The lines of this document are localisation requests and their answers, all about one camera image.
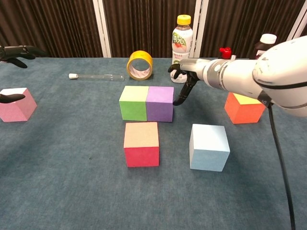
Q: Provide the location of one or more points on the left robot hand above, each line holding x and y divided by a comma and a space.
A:
19, 51

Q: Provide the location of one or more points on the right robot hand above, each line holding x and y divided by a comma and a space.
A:
194, 68

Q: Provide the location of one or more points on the purple foam cube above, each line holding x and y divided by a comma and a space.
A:
159, 110

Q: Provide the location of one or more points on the pink foam cube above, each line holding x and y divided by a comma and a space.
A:
19, 112

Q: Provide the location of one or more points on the orange foam cube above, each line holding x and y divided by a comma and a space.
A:
242, 113

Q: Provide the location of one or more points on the green foam cube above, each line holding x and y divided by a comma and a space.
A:
133, 110

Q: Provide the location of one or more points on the light blue foam cube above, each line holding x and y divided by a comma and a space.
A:
208, 153

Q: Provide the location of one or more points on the drink bottle yellow cap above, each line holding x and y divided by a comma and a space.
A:
182, 36

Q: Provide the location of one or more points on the black ink bottle red cap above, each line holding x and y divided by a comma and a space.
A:
225, 50

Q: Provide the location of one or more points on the brown pleated partition screen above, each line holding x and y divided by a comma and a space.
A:
239, 24
48, 24
144, 24

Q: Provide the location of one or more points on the yellow tape roll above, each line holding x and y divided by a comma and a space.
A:
139, 55

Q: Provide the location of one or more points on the glass test tube white cap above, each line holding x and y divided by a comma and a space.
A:
73, 76

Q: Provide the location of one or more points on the dark bottle white cap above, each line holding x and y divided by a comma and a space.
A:
267, 38

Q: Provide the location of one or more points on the red foam cube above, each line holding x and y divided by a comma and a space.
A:
141, 153

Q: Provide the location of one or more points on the blue-grey table cloth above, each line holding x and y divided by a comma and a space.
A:
72, 191

